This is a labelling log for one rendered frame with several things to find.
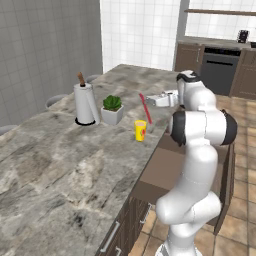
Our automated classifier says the green plant in white pot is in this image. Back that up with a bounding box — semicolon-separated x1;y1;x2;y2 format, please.
100;94;125;127

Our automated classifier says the grey stool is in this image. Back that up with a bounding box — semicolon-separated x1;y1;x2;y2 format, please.
44;93;70;110
85;73;102;84

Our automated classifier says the black countertop object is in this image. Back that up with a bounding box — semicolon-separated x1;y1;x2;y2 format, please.
236;29;251;45

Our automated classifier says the wooden wall shelf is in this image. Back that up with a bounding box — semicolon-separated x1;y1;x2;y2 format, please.
183;8;256;17

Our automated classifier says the dark brown cupboard door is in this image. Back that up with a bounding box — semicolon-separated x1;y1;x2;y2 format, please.
94;199;136;256
127;196;155;242

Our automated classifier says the black dishwasher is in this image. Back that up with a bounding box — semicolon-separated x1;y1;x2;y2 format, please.
199;46;242;97

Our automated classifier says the paper towel roll on holder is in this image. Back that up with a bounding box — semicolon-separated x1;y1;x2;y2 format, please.
73;71;101;127

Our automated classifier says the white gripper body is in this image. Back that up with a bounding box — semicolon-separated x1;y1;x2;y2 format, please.
145;93;171;108

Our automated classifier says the red straw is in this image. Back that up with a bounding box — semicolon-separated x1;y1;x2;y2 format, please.
138;92;153;126

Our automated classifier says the brown open drawer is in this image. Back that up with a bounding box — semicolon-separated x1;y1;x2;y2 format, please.
129;132;236;236

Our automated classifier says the brown cupboard run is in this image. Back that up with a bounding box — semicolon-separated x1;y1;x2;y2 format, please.
173;42;205;73
228;47;256;101

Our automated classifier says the yellow smoothie cup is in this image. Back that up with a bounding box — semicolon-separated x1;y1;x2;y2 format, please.
134;119;148;143

